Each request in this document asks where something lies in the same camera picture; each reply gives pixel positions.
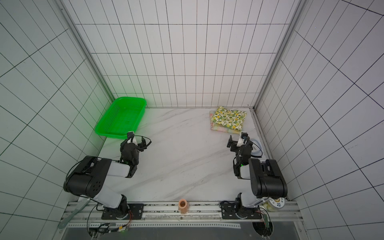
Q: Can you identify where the green lemon print skirt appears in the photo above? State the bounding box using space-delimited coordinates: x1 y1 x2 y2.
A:
212 106 247 131

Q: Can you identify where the pastel floral skirt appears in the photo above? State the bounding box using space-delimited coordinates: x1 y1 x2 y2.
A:
210 111 241 135

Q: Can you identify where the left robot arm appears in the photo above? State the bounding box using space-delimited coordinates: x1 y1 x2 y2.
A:
63 132 152 220

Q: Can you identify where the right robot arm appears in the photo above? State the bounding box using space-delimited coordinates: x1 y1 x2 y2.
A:
220 133 288 220

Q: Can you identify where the blue rimmed container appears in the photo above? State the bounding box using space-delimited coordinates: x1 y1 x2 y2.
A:
250 139 263 158

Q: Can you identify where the green plastic basket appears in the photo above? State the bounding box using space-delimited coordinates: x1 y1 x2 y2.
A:
95 97 147 139

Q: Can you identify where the right electronics board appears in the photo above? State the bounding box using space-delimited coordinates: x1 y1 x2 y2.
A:
252 209 274 239

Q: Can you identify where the electronics board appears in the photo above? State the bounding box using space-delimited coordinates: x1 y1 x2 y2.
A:
252 209 274 239
87 223 130 238

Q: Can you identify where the left electronics board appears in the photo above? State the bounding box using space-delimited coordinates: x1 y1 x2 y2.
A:
87 223 130 238

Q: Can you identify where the translucent green strip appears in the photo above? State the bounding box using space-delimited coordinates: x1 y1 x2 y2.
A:
58 199 91 230

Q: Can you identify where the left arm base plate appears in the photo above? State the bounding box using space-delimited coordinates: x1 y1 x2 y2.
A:
101 204 145 221

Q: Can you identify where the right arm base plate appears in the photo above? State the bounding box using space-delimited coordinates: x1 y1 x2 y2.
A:
219 201 262 220

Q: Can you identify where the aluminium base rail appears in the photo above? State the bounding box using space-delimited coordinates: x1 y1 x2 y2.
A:
62 202 304 229

